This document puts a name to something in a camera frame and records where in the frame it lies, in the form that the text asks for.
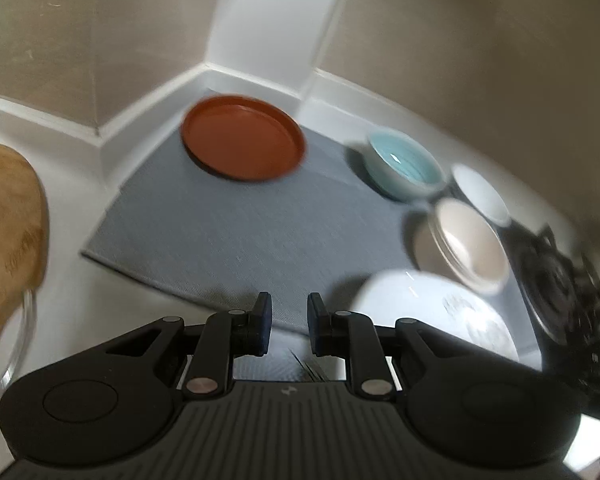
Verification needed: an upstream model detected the white printed bowl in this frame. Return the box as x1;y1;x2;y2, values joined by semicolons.
411;197;510;295

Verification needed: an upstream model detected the white bowl blue patterned outside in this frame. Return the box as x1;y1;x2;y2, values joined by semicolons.
450;162;512;228

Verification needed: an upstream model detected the white floral plate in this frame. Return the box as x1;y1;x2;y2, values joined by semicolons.
350;268;521;361

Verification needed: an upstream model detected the wooden cutting board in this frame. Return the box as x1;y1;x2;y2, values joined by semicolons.
0;142;51;431

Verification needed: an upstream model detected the black glass gas stove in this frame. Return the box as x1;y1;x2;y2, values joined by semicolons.
510;225;600;411

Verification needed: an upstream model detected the light blue bowl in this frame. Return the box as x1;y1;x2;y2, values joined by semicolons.
362;129;448;203

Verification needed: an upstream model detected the grey mat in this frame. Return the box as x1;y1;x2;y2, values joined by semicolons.
81;110;541;386

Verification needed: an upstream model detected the steel stove burner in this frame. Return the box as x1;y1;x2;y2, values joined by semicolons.
522;240;600;351

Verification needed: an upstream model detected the brown round plate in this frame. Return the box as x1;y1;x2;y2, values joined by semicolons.
180;94;308;182

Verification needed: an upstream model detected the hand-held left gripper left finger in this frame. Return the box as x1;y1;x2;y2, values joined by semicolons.
105;292;273;402

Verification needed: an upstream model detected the clear glass lid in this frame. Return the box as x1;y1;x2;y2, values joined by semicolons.
0;289;37;396

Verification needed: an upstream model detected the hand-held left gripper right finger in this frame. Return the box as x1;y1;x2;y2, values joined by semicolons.
306;292;473;402

